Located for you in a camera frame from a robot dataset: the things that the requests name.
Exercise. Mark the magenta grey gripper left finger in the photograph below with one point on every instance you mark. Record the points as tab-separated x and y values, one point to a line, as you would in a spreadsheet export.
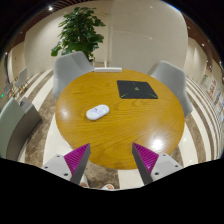
70	166

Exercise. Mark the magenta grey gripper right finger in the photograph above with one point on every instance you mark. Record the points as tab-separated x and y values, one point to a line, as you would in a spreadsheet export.
153	166

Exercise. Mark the white computer mouse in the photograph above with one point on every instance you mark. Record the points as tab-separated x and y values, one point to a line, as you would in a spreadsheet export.
97	112

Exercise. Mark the black green mouse pad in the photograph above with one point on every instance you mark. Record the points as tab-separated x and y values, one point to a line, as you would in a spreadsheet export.
135	90

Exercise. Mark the round wooden table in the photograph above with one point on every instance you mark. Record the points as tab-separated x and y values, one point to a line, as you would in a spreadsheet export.
156	124

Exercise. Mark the grey sofa chair left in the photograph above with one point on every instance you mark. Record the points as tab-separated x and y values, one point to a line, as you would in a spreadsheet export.
17	121

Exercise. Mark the grey chair right back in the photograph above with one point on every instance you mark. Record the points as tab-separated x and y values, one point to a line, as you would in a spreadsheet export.
174	79

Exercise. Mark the grey chair left back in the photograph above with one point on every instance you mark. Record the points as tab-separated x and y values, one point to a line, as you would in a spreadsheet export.
67	68

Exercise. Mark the white bench behind table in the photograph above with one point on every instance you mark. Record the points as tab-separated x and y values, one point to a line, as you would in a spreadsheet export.
108	69

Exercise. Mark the grey chair far left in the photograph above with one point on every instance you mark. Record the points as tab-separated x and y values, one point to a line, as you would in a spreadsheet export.
22	79

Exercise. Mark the green potted plant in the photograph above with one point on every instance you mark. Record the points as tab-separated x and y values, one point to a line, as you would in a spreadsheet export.
79	33

